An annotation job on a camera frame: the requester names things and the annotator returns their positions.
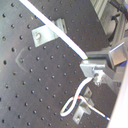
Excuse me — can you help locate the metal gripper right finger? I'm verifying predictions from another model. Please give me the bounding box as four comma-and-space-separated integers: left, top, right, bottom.
87, 41, 128, 66

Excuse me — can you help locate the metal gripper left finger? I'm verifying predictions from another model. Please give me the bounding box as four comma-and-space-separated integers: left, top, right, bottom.
79, 61, 121, 95

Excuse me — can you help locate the white cable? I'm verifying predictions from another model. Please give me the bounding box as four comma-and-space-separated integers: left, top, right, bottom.
19, 0, 90, 61

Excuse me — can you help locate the aluminium frame profile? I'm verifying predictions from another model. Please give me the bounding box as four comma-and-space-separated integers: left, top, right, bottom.
90, 0, 128, 43

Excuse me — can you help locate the thin white sensor wire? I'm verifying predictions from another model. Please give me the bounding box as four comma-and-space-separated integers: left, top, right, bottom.
59, 76, 111, 121

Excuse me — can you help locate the lower metal cable clip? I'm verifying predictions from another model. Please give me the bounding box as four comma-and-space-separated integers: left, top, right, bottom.
73, 87, 94, 124

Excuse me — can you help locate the metal cable clip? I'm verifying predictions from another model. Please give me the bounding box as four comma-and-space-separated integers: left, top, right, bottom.
32, 18, 67, 47
73, 87, 94, 124

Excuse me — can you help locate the upper metal cable clip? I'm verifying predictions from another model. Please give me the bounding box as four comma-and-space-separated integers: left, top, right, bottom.
32, 18, 67, 47

